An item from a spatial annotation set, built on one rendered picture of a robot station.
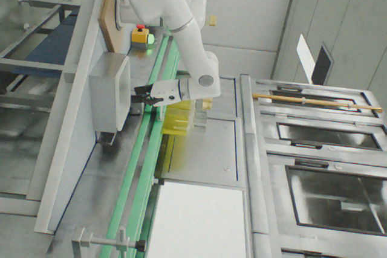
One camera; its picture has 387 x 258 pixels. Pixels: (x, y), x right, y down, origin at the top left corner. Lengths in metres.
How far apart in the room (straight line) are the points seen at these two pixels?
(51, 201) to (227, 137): 0.89
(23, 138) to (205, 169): 0.80
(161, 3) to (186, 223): 0.73
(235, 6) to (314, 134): 5.81
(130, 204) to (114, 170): 0.14
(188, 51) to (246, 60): 6.95
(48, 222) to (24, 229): 0.35
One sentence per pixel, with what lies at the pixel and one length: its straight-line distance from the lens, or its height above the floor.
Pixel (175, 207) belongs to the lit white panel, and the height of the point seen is 1.06.
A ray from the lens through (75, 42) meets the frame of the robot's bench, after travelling 1.27.
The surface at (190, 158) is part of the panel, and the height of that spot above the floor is 1.09.
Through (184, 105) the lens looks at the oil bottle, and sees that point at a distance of 1.56.
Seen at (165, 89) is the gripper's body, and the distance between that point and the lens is 1.20.
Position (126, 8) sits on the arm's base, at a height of 0.81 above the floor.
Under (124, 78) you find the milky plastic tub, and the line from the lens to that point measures 1.32.
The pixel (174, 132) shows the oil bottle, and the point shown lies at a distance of 1.47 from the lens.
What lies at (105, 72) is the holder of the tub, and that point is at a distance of 1.17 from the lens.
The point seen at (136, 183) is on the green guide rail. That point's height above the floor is 0.93.
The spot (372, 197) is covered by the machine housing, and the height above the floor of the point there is 1.85.
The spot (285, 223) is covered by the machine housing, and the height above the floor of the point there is 1.47.
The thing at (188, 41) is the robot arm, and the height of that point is 1.05.
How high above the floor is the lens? 1.09
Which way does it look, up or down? 1 degrees down
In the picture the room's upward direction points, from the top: 96 degrees clockwise
